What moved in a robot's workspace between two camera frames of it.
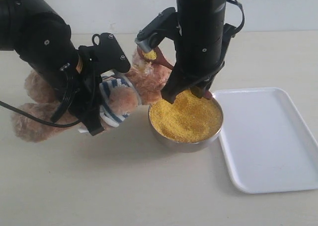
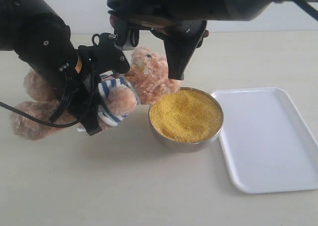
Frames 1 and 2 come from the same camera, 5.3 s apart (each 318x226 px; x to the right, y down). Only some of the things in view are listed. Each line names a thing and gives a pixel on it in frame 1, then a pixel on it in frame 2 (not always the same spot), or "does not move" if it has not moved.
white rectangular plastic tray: [269, 146] does not move
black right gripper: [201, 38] to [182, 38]
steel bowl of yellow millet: [189, 123] does not move
